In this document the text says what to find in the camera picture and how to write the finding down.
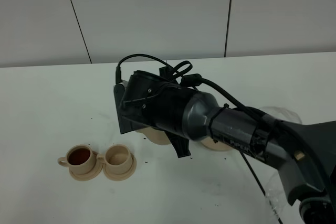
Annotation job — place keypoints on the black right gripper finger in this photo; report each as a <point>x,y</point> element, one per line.
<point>180,144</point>

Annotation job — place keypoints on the beige ceramic teapot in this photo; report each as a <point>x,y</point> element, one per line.
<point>155,136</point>

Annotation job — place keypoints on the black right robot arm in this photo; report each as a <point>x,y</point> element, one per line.
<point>196,108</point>

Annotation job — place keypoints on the beige round teapot saucer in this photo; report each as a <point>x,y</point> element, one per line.
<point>209,143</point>

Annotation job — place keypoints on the beige right teacup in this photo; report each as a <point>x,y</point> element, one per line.
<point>117,160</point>

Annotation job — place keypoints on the beige teacup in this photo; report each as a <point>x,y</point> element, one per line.
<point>79,159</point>
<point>117,160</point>

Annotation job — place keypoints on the beige right cup saucer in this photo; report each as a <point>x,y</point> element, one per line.
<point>124,176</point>

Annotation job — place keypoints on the beige cup saucer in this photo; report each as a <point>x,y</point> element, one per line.
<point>124,176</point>
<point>92,175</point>

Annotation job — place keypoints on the beige left cup saucer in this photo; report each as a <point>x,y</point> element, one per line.
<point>92,175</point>

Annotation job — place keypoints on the beige left teacup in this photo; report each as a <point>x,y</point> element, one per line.
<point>79,159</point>

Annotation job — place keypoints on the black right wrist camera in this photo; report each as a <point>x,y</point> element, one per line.
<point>125,125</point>

